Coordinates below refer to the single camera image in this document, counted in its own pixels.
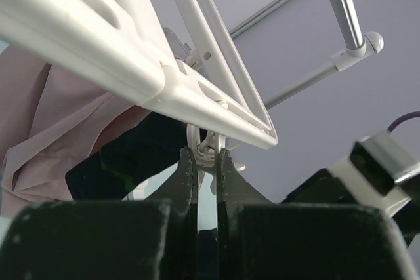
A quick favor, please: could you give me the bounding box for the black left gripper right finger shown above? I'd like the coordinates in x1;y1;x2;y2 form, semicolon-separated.
216;149;413;279

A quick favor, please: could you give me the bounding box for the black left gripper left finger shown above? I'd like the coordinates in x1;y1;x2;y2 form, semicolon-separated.
1;148;198;279

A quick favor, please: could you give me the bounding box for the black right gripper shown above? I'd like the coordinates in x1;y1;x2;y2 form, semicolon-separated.
282;169;419;246

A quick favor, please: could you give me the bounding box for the navy Santa sock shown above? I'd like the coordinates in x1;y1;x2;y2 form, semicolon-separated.
65;113;187;201

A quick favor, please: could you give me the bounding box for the white hanger clip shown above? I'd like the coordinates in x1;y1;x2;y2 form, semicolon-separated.
186;124;226;175

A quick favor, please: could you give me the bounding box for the white plastic clip hanger frame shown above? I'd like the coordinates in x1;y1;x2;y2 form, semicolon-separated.
1;0;278;149

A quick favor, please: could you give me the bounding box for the metal drying rack stand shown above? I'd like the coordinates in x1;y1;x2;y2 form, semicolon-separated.
264;0;384;109

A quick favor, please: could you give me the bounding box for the pink cloth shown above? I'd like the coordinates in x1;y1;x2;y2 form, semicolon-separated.
1;45;148;218

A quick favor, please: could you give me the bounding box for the grey translucent plastic bin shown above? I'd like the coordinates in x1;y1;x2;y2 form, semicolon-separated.
163;27;197;66

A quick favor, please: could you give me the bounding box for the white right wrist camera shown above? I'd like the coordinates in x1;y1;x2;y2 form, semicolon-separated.
327;130;419;217

